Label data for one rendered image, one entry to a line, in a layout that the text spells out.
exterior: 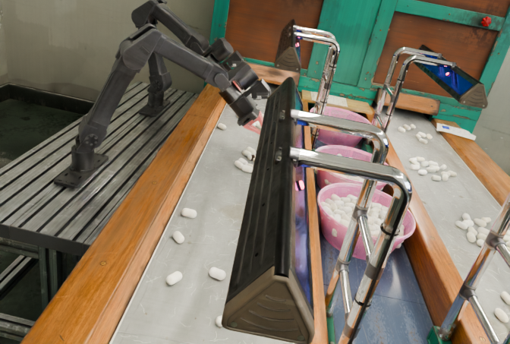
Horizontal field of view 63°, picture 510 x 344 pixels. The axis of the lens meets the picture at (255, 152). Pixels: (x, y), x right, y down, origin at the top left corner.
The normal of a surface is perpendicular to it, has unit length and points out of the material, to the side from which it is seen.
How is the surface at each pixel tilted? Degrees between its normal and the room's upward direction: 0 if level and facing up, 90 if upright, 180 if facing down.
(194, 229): 0
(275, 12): 90
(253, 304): 90
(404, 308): 0
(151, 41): 90
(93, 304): 0
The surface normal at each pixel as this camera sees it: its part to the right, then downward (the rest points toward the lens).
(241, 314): -0.09, 0.42
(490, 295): 0.18, -0.89
